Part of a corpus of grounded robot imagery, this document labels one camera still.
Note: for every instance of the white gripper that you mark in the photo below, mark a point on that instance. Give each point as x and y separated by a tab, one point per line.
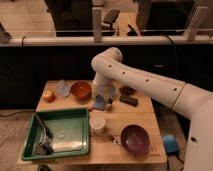
107	90

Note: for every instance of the blue sponge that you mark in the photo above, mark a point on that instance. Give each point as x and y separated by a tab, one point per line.
99	103

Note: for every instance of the white cloth in tray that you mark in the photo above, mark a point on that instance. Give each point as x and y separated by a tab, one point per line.
67	146

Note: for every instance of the white paper cup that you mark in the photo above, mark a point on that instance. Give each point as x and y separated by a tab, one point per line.
97	123

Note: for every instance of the orange apple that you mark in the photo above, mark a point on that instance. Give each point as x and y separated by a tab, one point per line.
48	95

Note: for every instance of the blue object on floor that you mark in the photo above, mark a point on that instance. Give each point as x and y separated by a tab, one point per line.
170	144

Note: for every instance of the black office chair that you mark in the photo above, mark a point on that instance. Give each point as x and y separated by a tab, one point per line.
108	21

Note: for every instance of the black rectangular block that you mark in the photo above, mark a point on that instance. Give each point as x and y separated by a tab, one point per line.
129	100

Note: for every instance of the purple bowl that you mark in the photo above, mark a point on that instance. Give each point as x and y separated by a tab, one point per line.
135	139

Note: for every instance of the orange bowl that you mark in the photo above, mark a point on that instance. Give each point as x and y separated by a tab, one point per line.
81	90

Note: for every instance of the small metal utensil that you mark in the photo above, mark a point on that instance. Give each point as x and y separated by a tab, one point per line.
113	140

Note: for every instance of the dark brown pinecone item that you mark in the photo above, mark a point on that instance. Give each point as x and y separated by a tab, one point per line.
126	91

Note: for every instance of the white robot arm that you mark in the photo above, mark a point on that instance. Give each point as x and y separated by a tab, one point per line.
190	101

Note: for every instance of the green plastic tray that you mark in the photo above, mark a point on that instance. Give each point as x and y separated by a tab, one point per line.
65	125

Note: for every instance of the white horizontal rail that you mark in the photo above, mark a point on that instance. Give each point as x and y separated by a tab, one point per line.
105	41

